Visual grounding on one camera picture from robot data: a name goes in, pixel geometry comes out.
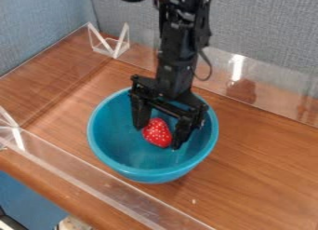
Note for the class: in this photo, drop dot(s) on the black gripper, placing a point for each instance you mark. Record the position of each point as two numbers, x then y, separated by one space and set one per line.
167 93

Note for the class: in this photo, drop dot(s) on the red toy strawberry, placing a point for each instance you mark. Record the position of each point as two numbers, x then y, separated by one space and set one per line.
156 133

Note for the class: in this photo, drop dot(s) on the blue plastic bowl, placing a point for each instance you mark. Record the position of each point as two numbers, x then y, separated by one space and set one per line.
121 149

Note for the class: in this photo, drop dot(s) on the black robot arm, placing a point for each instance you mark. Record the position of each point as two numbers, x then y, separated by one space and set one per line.
184 36

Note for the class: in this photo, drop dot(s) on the clear acrylic front barrier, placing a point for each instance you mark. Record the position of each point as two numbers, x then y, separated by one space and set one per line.
44 163

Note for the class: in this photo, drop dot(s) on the clear acrylic barrier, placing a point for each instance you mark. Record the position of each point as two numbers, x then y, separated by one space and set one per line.
263 85
44 163

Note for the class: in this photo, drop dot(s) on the clear acrylic back barrier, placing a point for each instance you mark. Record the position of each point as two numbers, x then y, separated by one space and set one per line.
263 85

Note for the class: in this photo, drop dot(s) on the clear acrylic corner bracket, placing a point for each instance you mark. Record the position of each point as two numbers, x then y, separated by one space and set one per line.
108 46

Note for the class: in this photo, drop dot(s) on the clear acrylic left bracket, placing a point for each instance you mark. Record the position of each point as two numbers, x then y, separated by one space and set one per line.
9 131

